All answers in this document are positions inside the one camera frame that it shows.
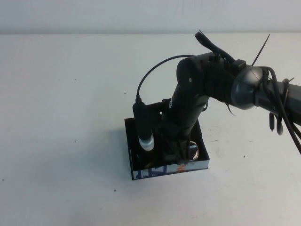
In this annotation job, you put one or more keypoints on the black zip tie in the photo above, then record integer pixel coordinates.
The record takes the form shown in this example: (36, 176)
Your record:
(231, 111)
(261, 50)

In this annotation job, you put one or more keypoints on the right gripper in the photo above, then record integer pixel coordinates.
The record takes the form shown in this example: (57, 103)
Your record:
(174, 129)

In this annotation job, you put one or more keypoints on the black frame glasses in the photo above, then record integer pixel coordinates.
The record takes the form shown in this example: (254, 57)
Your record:
(195, 148)

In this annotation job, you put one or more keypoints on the black open glasses case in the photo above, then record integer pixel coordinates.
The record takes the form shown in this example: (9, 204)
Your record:
(150, 173)

